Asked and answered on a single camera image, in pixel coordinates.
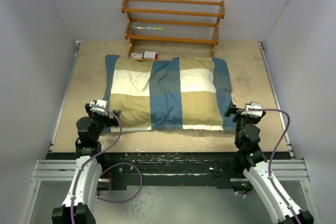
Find blue tan white checked pillowcase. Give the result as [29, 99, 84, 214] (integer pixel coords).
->
[104, 55, 235, 132]

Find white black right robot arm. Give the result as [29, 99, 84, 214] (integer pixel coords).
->
[224, 102, 314, 223]

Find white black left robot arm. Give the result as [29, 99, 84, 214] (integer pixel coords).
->
[51, 100, 120, 223]

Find white red small box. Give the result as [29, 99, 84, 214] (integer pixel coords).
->
[130, 53, 143, 59]

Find white box with red side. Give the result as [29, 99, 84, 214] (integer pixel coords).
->
[143, 50, 158, 60]

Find grey capped pens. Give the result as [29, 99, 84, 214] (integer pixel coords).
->
[130, 22, 139, 29]

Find brown wooden shelf rack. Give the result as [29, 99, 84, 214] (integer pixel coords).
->
[121, 0, 225, 59]

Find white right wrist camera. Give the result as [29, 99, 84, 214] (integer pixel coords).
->
[241, 102, 263, 118]

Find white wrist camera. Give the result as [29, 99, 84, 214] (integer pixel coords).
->
[241, 102, 263, 118]
[89, 99, 108, 114]

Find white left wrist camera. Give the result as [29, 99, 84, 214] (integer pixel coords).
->
[89, 99, 108, 114]

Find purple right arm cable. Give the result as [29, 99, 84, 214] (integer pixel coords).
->
[249, 107, 302, 224]

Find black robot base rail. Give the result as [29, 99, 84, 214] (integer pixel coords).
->
[47, 152, 292, 190]

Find aluminium frame rail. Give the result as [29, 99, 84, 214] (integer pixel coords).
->
[32, 160, 76, 182]

